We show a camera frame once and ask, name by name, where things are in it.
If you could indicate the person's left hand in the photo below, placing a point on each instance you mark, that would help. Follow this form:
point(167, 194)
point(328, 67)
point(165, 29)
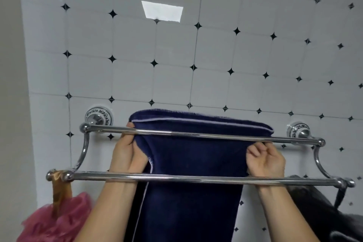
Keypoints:
point(126, 156)

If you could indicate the person's right hand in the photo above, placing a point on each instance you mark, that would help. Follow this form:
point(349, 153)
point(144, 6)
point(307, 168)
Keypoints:
point(266, 162)

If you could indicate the chrome double towel rail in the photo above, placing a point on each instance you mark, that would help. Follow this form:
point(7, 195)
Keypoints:
point(170, 177)

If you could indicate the dark blue towel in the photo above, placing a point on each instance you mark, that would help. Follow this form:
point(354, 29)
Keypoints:
point(192, 159)

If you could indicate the person's right forearm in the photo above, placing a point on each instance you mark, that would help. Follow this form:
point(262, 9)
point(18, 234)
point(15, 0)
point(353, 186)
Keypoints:
point(283, 216)

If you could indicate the person's left forearm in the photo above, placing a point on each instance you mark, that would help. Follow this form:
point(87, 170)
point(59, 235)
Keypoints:
point(110, 213)

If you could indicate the black gray bath loofah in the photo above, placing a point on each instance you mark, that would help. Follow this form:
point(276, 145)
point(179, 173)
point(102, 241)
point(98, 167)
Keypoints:
point(312, 207)

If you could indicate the pink bath loofah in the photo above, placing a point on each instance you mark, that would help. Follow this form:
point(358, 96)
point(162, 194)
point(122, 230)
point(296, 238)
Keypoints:
point(56, 222)

